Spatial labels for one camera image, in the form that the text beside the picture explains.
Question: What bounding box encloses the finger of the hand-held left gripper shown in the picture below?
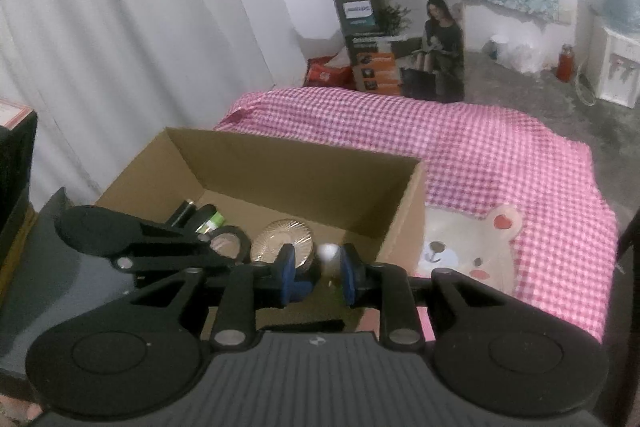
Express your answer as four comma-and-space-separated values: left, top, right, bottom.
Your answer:
114, 222, 251, 273

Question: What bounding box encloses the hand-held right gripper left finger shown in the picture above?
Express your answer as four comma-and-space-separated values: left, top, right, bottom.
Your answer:
127, 243, 301, 350

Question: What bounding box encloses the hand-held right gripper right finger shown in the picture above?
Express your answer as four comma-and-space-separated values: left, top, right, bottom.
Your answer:
339, 243, 506, 350

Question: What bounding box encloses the green dropper bottle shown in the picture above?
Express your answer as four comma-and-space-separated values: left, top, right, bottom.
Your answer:
316, 242, 346, 288

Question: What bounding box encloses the black cylindrical tube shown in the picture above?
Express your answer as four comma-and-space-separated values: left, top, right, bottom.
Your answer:
170, 201, 197, 230

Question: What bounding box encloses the small black bottle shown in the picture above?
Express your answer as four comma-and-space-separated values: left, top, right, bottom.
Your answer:
191, 205, 217, 228

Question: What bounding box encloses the dark jar with gold lid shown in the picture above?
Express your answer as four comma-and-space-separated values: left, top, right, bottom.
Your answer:
249, 218, 317, 272

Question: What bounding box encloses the green lip balm stick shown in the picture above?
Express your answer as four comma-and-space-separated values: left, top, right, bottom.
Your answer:
196, 212, 224, 236

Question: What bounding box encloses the black tape roll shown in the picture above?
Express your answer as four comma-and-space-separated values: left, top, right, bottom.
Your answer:
206, 226, 252, 264

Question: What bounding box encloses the brown cardboard box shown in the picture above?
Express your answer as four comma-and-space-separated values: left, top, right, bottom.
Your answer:
94, 127, 427, 333

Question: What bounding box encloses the black box with red label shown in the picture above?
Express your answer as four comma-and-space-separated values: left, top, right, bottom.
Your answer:
0, 98, 40, 238

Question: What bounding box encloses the pink checkered blanket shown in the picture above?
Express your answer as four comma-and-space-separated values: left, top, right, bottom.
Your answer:
214, 88, 617, 344

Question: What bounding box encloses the red packet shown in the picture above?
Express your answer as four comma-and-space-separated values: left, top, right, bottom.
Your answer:
303, 53, 354, 88

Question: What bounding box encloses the white plastic bag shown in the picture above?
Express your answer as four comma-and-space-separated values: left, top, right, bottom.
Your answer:
487, 29, 547, 74

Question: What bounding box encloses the red thermos bottle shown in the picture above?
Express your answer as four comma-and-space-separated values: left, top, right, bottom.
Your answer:
556, 44, 576, 82

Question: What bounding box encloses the white water dispenser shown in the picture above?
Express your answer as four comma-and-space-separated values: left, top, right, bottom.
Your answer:
575, 14, 640, 108

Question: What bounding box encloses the white cable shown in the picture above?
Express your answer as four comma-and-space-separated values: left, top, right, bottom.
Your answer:
576, 64, 598, 106

